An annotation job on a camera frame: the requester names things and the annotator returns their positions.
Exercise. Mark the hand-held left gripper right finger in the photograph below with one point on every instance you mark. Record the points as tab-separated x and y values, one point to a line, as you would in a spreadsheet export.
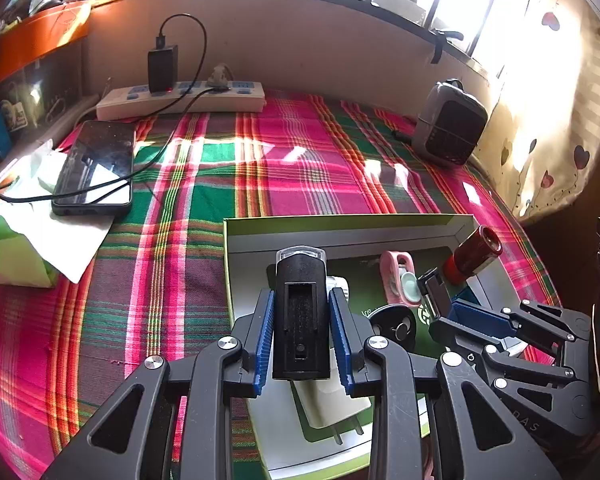
341	345

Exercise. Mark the black smartphone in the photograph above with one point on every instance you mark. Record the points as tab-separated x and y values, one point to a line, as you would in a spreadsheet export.
97	170

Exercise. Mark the black rectangular device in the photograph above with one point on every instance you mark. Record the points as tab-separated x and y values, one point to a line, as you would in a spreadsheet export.
300	320

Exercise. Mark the black clip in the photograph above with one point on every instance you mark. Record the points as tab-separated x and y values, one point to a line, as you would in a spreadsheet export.
436	290

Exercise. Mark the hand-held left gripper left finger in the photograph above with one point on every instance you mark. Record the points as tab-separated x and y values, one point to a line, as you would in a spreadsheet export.
263	345

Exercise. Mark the black charger brick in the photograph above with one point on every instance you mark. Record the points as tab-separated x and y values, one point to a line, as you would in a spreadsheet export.
162	67

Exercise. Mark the pink white small gadget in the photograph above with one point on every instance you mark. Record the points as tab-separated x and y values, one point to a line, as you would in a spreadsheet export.
402	282

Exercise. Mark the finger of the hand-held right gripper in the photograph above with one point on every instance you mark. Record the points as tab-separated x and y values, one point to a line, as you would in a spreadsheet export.
462	337
480	316

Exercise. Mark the grey plug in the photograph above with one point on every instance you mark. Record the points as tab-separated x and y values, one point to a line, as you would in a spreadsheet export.
219	76

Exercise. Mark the heart print curtain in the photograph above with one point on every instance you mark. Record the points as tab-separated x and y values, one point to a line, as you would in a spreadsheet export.
545	110

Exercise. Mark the orange box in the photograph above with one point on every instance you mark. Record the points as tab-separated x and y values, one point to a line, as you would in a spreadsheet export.
40	35

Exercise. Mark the white power strip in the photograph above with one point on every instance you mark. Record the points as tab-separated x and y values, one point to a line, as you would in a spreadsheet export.
180	99

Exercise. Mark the green tissue pack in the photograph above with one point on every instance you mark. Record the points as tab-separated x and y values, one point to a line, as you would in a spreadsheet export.
25	240

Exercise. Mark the black and white round device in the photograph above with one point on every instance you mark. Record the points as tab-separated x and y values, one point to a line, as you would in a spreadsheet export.
395	329

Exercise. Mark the plaid blanket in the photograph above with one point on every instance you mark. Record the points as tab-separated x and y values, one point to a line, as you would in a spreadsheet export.
190	260

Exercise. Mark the white charger plug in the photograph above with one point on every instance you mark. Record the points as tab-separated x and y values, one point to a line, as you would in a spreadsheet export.
325	407

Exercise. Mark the green cardboard box tray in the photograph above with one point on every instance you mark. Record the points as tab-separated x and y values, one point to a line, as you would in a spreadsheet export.
350	240

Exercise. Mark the red jar with yellow label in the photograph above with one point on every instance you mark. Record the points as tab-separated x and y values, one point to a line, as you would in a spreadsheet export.
472	255

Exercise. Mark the grey portable heater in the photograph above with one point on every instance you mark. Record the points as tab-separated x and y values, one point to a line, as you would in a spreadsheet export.
450	125

